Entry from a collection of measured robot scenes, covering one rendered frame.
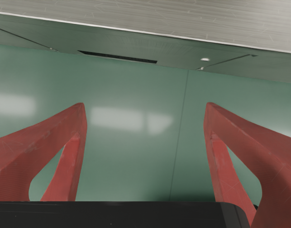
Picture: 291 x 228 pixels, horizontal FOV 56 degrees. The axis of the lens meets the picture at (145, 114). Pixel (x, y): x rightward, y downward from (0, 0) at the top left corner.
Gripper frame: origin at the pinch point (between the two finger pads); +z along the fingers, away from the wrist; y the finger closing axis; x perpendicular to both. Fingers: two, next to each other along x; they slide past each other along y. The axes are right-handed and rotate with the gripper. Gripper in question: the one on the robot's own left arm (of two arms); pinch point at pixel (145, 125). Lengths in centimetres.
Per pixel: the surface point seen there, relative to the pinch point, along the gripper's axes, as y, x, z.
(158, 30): -1.2, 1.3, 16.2
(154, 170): -4, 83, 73
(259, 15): -10.8, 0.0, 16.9
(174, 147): -12, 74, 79
